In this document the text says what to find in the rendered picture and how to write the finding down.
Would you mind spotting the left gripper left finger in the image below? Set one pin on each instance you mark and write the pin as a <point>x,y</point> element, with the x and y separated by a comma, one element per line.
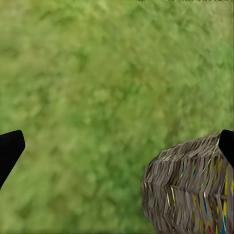
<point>12,145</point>

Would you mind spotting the wicker basket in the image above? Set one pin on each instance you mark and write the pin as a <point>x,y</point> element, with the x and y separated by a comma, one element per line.
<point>175,198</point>

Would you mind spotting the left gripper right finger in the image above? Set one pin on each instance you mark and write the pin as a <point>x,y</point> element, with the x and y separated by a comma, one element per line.
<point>226,145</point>

